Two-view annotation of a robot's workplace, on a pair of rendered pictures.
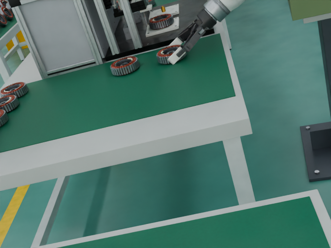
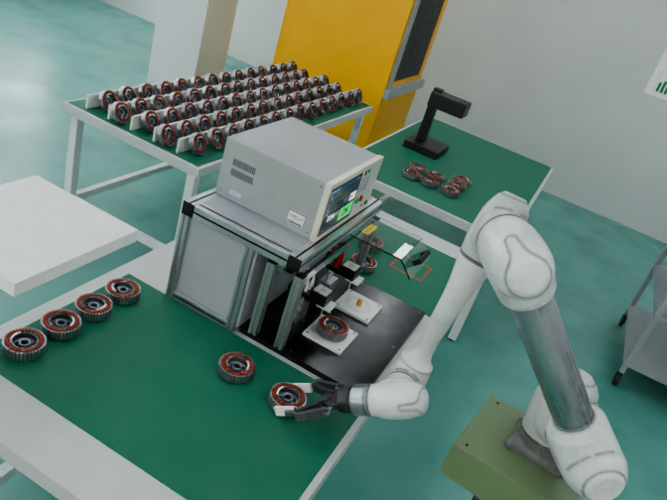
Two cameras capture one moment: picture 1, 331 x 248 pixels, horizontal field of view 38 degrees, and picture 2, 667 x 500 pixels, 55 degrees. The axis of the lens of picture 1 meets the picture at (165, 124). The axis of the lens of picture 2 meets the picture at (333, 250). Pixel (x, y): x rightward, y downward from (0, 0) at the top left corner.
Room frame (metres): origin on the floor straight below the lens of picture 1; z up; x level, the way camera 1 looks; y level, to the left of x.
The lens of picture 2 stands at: (0.29, -0.30, 2.05)
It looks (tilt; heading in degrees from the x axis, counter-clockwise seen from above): 28 degrees down; 8
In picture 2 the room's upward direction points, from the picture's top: 18 degrees clockwise
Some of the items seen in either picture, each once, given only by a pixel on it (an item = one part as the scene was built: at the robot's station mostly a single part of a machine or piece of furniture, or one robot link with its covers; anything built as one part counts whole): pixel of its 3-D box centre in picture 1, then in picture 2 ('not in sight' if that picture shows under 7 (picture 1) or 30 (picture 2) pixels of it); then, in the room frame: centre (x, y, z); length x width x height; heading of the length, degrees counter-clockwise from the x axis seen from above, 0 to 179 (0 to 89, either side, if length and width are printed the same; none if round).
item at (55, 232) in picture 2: not in sight; (22, 300); (1.44, 0.58, 0.98); 0.37 x 0.35 x 0.46; 171
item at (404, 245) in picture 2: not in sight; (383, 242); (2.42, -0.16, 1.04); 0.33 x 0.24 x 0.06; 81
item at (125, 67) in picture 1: (124, 65); (236, 367); (1.77, 0.08, 0.77); 0.11 x 0.11 x 0.04
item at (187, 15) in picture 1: (161, 23); (339, 320); (2.24, -0.13, 0.76); 0.64 x 0.47 x 0.02; 171
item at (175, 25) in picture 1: (162, 26); (331, 333); (2.12, -0.12, 0.78); 0.15 x 0.15 x 0.01; 81
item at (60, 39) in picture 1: (59, 35); (209, 272); (1.98, 0.31, 0.91); 0.28 x 0.03 x 0.32; 81
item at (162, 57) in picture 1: (171, 54); (287, 399); (1.74, -0.10, 0.77); 0.11 x 0.11 x 0.04
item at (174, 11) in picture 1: (164, 12); (357, 306); (2.36, -0.16, 0.78); 0.15 x 0.15 x 0.01; 81
